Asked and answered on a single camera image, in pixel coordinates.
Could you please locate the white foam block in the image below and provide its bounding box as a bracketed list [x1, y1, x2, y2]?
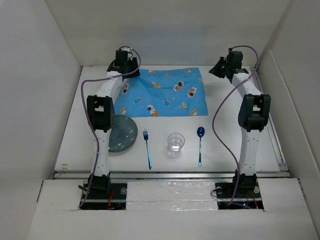
[126, 180, 218, 212]

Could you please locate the blue metal spoon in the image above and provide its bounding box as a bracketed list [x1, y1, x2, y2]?
[196, 126, 205, 167]

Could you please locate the blue cartoon print cloth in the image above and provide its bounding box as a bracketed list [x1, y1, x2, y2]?
[114, 67, 208, 118]

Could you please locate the blue metal fork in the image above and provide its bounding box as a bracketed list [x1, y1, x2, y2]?
[143, 129, 152, 170]

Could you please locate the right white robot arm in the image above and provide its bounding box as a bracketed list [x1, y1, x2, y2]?
[209, 46, 271, 201]

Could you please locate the clear plastic cup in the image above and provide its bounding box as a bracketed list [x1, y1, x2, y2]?
[167, 132, 185, 154]

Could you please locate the teal ceramic plate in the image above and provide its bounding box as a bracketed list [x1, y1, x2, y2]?
[108, 115, 138, 153]

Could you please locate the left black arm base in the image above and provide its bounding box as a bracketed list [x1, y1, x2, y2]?
[79, 183, 128, 211]

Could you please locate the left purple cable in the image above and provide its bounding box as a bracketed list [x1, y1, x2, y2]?
[78, 46, 141, 209]

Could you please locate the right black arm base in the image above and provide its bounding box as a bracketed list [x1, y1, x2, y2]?
[210, 182, 264, 210]

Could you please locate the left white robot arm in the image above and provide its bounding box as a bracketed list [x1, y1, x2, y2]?
[85, 46, 141, 199]

